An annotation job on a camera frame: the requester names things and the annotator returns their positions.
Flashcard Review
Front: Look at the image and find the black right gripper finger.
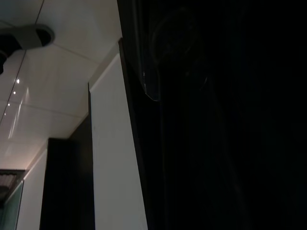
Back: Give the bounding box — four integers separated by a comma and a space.
117, 0, 161, 102

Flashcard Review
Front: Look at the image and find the grey slipper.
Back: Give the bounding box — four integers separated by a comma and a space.
0, 23, 56, 51

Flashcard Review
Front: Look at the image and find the dark door panel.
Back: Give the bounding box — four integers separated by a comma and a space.
39, 81, 97, 230

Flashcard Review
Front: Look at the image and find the dark framed grille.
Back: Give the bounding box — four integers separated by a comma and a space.
0, 169, 27, 209

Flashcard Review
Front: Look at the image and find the green tinted glass panel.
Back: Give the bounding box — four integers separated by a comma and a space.
0, 181, 24, 230

